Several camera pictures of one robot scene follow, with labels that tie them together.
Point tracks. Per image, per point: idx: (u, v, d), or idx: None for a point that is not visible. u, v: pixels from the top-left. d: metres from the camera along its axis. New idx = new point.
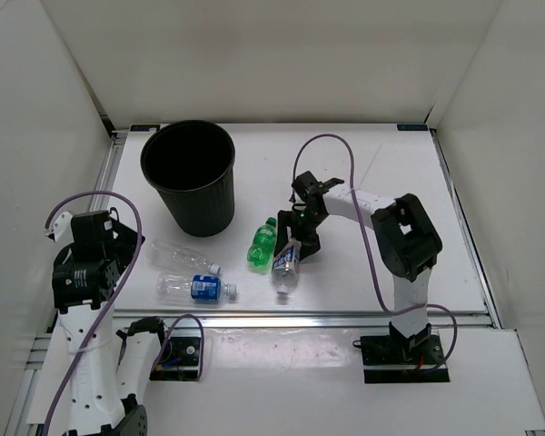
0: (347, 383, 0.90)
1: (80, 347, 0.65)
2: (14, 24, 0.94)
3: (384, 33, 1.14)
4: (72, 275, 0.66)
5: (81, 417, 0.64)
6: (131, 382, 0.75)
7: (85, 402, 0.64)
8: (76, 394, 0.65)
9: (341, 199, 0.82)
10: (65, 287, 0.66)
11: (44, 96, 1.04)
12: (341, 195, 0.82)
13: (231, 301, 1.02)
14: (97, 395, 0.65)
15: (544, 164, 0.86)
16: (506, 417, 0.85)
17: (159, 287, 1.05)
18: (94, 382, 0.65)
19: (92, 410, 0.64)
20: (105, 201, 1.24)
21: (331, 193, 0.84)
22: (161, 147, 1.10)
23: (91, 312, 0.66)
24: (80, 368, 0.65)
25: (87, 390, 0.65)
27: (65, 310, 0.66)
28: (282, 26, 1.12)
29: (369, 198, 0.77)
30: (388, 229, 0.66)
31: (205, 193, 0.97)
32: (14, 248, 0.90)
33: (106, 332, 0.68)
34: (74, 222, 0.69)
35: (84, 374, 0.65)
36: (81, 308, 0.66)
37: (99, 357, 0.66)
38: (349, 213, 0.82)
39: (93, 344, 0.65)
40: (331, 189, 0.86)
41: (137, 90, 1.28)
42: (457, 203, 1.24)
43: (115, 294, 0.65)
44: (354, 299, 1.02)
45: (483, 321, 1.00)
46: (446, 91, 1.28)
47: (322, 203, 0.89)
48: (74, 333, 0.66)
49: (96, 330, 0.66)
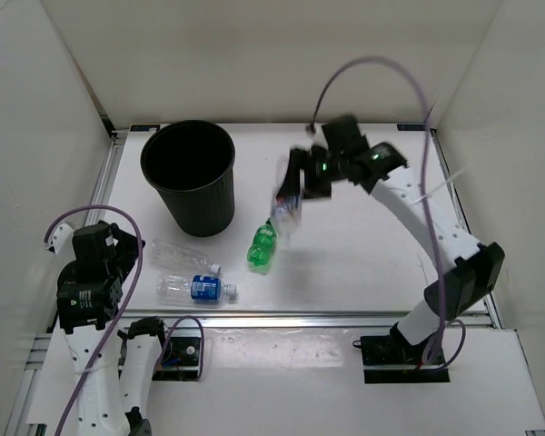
0: (347, 383, 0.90)
1: (85, 368, 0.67)
2: (13, 24, 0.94)
3: (384, 33, 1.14)
4: (76, 296, 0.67)
5: (87, 435, 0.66)
6: (134, 394, 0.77)
7: (92, 421, 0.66)
8: (83, 412, 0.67)
9: (404, 203, 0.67)
10: (71, 307, 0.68)
11: (44, 96, 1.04)
12: (407, 201, 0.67)
13: (231, 301, 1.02)
14: (103, 414, 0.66)
15: (544, 163, 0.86)
16: (507, 417, 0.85)
17: (159, 287, 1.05)
18: (101, 401, 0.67)
19: (98, 428, 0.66)
20: (102, 213, 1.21)
21: (391, 185, 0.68)
22: (161, 148, 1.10)
23: (96, 331, 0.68)
24: (86, 387, 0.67)
25: (94, 408, 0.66)
27: (72, 330, 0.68)
28: (282, 26, 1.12)
29: (444, 227, 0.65)
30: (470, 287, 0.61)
31: (206, 193, 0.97)
32: (14, 249, 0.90)
33: (111, 350, 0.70)
34: (75, 242, 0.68)
35: (91, 394, 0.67)
36: (87, 328, 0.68)
37: (104, 376, 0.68)
38: (398, 212, 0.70)
39: (98, 364, 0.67)
40: (390, 175, 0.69)
41: (137, 90, 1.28)
42: (457, 202, 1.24)
43: (120, 315, 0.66)
44: (354, 299, 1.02)
45: (483, 321, 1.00)
46: (446, 91, 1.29)
47: (369, 175, 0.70)
48: (79, 354, 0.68)
49: (101, 350, 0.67)
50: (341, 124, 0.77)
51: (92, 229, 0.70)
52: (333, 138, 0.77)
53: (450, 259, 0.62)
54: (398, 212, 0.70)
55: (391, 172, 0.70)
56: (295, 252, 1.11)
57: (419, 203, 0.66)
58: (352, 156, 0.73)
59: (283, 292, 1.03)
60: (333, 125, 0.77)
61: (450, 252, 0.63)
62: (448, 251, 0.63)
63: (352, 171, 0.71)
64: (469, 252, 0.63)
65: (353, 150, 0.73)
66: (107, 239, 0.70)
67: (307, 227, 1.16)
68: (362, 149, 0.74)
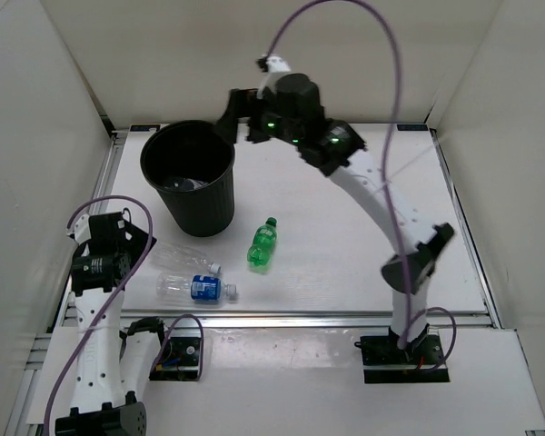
0: (347, 383, 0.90)
1: (90, 326, 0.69)
2: (13, 24, 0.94)
3: (384, 32, 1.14)
4: (89, 262, 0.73)
5: (84, 394, 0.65)
6: (132, 378, 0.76)
7: (89, 381, 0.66)
8: (82, 372, 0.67)
9: (365, 188, 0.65)
10: (83, 273, 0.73)
11: (44, 95, 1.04)
12: (366, 182, 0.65)
13: (230, 301, 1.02)
14: (101, 374, 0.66)
15: None
16: (506, 416, 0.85)
17: (158, 289, 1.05)
18: (101, 361, 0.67)
19: (95, 387, 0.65)
20: (104, 204, 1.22)
21: (352, 172, 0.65)
22: (161, 147, 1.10)
23: (103, 294, 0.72)
24: (88, 346, 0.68)
25: (94, 368, 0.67)
27: (81, 293, 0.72)
28: (282, 25, 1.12)
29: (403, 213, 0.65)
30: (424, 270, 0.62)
31: (205, 194, 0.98)
32: (14, 248, 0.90)
33: (115, 317, 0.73)
34: (92, 218, 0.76)
35: (92, 352, 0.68)
36: (95, 292, 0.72)
37: (106, 338, 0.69)
38: (356, 195, 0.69)
39: (102, 324, 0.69)
40: (350, 160, 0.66)
41: (138, 90, 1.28)
42: (458, 202, 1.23)
43: (127, 277, 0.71)
44: (354, 299, 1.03)
45: (483, 321, 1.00)
46: (446, 90, 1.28)
47: (327, 161, 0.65)
48: (85, 315, 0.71)
49: (106, 311, 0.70)
50: (296, 83, 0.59)
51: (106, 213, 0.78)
52: (296, 106, 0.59)
53: (411, 245, 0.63)
54: (359, 195, 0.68)
55: (349, 156, 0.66)
56: (295, 252, 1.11)
57: (381, 190, 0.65)
58: (311, 138, 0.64)
59: (284, 294, 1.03)
60: (301, 93, 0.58)
61: (411, 238, 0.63)
62: (408, 236, 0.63)
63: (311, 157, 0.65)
64: (426, 234, 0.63)
65: (309, 128, 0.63)
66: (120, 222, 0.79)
67: (306, 227, 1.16)
68: (321, 125, 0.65)
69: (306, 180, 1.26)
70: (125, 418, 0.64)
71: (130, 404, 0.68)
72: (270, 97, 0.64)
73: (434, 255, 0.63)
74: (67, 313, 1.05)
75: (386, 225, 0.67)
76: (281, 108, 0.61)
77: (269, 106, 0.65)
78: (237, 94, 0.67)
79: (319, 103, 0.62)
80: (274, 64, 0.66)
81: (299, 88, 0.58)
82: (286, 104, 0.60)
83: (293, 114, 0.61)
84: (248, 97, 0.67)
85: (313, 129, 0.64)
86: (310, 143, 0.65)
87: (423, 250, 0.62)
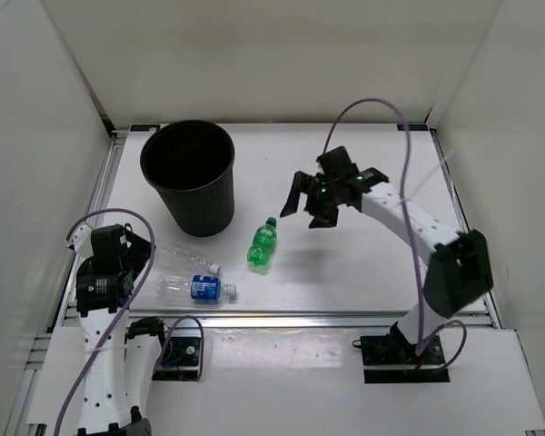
0: (347, 383, 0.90)
1: (96, 347, 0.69)
2: (12, 24, 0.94)
3: (384, 32, 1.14)
4: (94, 282, 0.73)
5: (91, 415, 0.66)
6: (135, 390, 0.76)
7: (95, 401, 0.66)
8: (88, 392, 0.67)
9: (384, 207, 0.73)
10: (88, 293, 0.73)
11: (44, 95, 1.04)
12: (386, 202, 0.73)
13: (230, 301, 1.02)
14: (107, 395, 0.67)
15: None
16: (506, 417, 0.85)
17: (158, 290, 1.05)
18: (106, 381, 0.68)
19: (102, 408, 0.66)
20: (101, 219, 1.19)
21: (373, 197, 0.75)
22: (161, 148, 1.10)
23: (108, 314, 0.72)
24: (94, 367, 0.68)
25: (100, 388, 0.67)
27: (86, 313, 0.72)
28: (282, 25, 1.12)
29: (423, 221, 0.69)
30: (449, 270, 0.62)
31: (205, 193, 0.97)
32: (14, 249, 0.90)
33: (121, 336, 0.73)
34: (93, 236, 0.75)
35: (97, 373, 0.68)
36: (101, 312, 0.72)
37: (112, 359, 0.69)
38: (387, 222, 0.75)
39: (107, 345, 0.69)
40: (371, 189, 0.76)
41: (137, 90, 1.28)
42: (458, 202, 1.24)
43: (133, 298, 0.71)
44: (354, 299, 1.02)
45: (483, 321, 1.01)
46: (446, 90, 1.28)
47: (355, 195, 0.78)
48: (91, 335, 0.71)
49: (112, 331, 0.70)
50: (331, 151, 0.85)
51: (107, 228, 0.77)
52: (330, 163, 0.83)
53: (430, 246, 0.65)
54: (386, 220, 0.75)
55: (371, 186, 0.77)
56: (295, 252, 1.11)
57: (399, 206, 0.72)
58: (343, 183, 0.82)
59: (283, 294, 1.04)
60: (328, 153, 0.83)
61: (430, 241, 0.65)
62: (426, 239, 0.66)
63: (343, 193, 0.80)
64: (446, 237, 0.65)
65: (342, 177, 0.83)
66: (121, 237, 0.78)
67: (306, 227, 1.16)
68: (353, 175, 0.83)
69: None
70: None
71: (135, 422, 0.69)
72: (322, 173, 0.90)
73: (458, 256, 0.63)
74: (67, 313, 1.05)
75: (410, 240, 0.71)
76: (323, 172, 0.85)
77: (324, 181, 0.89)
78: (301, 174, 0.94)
79: (351, 162, 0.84)
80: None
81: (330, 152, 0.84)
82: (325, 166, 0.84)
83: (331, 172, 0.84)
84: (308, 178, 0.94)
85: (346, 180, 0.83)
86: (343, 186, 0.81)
87: (441, 250, 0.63)
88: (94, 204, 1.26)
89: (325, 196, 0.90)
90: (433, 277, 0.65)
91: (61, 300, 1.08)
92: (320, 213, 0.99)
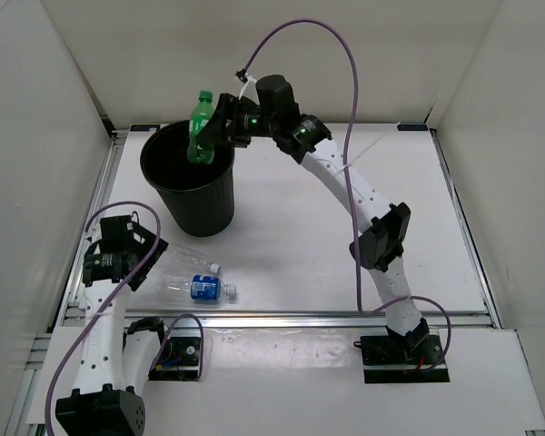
0: (347, 382, 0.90)
1: (96, 312, 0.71)
2: (13, 24, 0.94)
3: (384, 32, 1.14)
4: (100, 257, 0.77)
5: (85, 376, 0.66)
6: (133, 369, 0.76)
7: (92, 363, 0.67)
8: (85, 355, 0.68)
9: (327, 171, 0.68)
10: (94, 266, 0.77)
11: (44, 96, 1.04)
12: (330, 166, 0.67)
13: (230, 301, 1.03)
14: (104, 358, 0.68)
15: None
16: (506, 417, 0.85)
17: (157, 284, 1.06)
18: (104, 344, 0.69)
19: (97, 369, 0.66)
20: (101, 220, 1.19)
21: (318, 157, 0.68)
22: (161, 148, 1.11)
23: (110, 284, 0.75)
24: (94, 331, 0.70)
25: (96, 351, 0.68)
27: (90, 282, 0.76)
28: (282, 24, 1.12)
29: (364, 192, 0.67)
30: (379, 244, 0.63)
31: (205, 193, 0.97)
32: (14, 248, 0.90)
33: (121, 308, 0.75)
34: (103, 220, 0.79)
35: (96, 338, 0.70)
36: (104, 282, 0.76)
37: (112, 325, 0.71)
38: (323, 180, 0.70)
39: (108, 312, 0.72)
40: (315, 147, 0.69)
41: (138, 89, 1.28)
42: (458, 202, 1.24)
43: (133, 272, 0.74)
44: (353, 299, 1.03)
45: (483, 321, 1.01)
46: (446, 90, 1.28)
47: (298, 148, 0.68)
48: (93, 303, 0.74)
49: (113, 299, 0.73)
50: (272, 81, 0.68)
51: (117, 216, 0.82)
52: (271, 101, 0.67)
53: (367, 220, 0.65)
54: (323, 179, 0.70)
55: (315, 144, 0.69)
56: (295, 252, 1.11)
57: (342, 173, 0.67)
58: (284, 129, 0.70)
59: (283, 294, 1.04)
60: (274, 89, 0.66)
61: (368, 214, 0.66)
62: (364, 213, 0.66)
63: (282, 143, 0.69)
64: (381, 213, 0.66)
65: (282, 121, 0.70)
66: (129, 223, 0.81)
67: (306, 227, 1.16)
68: (292, 120, 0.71)
69: (306, 180, 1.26)
70: (124, 403, 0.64)
71: (130, 395, 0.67)
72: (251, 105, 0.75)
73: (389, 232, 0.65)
74: (67, 313, 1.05)
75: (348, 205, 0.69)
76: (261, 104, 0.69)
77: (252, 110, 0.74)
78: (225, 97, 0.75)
79: (294, 99, 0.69)
80: (251, 76, 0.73)
81: (272, 86, 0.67)
82: (263, 100, 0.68)
83: (270, 108, 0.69)
84: (231, 99, 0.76)
85: (287, 121, 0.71)
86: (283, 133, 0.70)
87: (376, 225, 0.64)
88: (94, 204, 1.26)
89: (255, 128, 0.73)
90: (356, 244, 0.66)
91: (61, 300, 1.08)
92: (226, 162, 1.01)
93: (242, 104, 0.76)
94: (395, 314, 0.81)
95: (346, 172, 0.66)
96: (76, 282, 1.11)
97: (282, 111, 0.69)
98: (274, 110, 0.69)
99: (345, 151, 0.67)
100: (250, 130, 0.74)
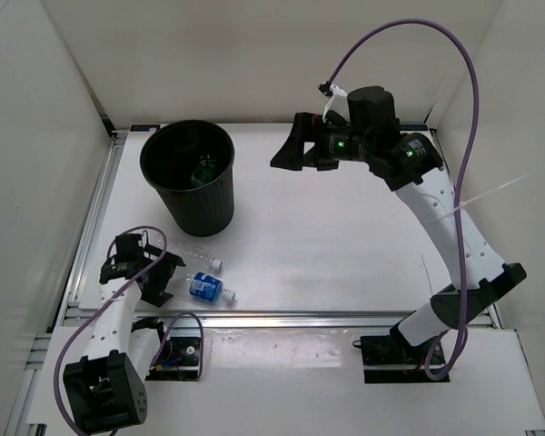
0: (347, 382, 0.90)
1: (109, 299, 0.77)
2: (12, 24, 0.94)
3: (384, 32, 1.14)
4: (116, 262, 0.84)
5: (94, 346, 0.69)
6: (138, 350, 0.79)
7: (102, 335, 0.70)
8: (96, 331, 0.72)
9: (435, 210, 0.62)
10: (109, 269, 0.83)
11: (44, 95, 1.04)
12: (438, 203, 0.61)
13: (227, 305, 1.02)
14: (113, 331, 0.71)
15: None
16: (506, 416, 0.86)
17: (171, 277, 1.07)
18: (114, 322, 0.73)
19: (105, 341, 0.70)
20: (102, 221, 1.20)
21: (425, 192, 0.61)
22: (161, 147, 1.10)
23: (123, 280, 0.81)
24: (105, 312, 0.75)
25: (107, 326, 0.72)
27: (106, 281, 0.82)
28: (282, 24, 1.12)
29: (473, 246, 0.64)
30: (483, 308, 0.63)
31: (205, 193, 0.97)
32: (15, 249, 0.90)
33: (131, 302, 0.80)
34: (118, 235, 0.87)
35: (107, 317, 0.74)
36: (118, 280, 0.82)
37: (123, 309, 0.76)
38: (421, 211, 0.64)
39: (120, 298, 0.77)
40: (423, 178, 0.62)
41: (138, 89, 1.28)
42: None
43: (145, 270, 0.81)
44: (353, 299, 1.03)
45: (483, 321, 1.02)
46: (447, 90, 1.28)
47: (401, 172, 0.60)
48: (106, 293, 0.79)
49: (125, 289, 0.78)
50: (369, 92, 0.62)
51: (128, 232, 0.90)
52: (366, 113, 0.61)
53: (475, 281, 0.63)
54: (421, 213, 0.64)
55: (422, 173, 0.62)
56: (295, 252, 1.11)
57: (450, 215, 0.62)
58: (382, 150, 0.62)
59: (284, 294, 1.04)
60: (370, 98, 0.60)
61: (476, 273, 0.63)
62: (472, 271, 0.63)
63: (381, 166, 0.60)
64: (493, 273, 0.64)
65: (379, 137, 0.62)
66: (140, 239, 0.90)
67: (307, 227, 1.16)
68: (391, 138, 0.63)
69: (306, 180, 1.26)
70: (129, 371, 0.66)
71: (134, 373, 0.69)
72: (336, 123, 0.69)
73: (497, 293, 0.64)
74: (67, 313, 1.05)
75: (451, 252, 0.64)
76: (353, 118, 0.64)
77: (337, 130, 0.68)
78: (303, 116, 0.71)
79: (393, 114, 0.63)
80: (337, 89, 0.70)
81: (369, 96, 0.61)
82: (357, 112, 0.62)
83: (364, 123, 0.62)
84: (312, 121, 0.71)
85: (384, 140, 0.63)
86: (380, 153, 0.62)
87: (487, 287, 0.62)
88: (94, 204, 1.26)
89: (342, 153, 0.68)
90: (455, 302, 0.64)
91: (61, 300, 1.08)
92: (211, 158, 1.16)
93: (329, 121, 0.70)
94: (414, 330, 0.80)
95: (458, 215, 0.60)
96: (76, 282, 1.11)
97: (379, 127, 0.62)
98: (369, 125, 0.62)
99: (457, 193, 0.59)
100: (336, 153, 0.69)
